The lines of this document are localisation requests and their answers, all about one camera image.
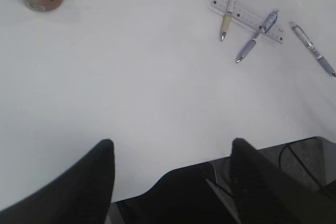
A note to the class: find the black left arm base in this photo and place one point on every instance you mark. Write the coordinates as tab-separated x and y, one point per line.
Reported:
183	195

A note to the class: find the blue clip pen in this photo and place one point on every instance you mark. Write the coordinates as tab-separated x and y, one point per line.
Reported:
263	29

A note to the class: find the white grey grip pen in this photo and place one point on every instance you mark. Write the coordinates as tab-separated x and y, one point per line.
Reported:
311	47

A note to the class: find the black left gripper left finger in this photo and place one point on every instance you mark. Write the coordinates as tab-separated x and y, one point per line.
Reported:
82	194

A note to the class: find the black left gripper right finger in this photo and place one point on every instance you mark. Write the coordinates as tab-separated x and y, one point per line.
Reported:
264	194

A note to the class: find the clear plastic ruler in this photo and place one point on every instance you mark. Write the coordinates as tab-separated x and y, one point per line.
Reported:
249	19

